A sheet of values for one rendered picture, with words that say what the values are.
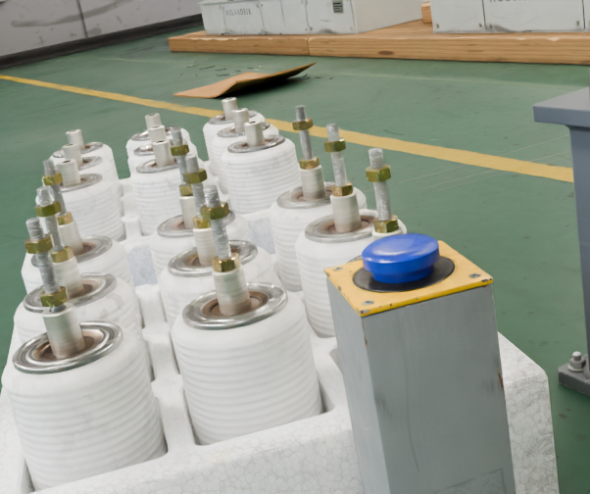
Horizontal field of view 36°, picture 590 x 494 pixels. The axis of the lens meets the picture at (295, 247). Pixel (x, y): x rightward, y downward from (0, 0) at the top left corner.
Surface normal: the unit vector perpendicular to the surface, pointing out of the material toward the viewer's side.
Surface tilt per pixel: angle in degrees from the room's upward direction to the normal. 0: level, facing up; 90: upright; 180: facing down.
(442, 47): 90
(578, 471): 0
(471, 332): 90
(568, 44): 90
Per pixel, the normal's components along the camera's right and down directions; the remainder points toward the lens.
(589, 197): -0.86, 0.30
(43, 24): 0.48, 0.19
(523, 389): 0.22, 0.27
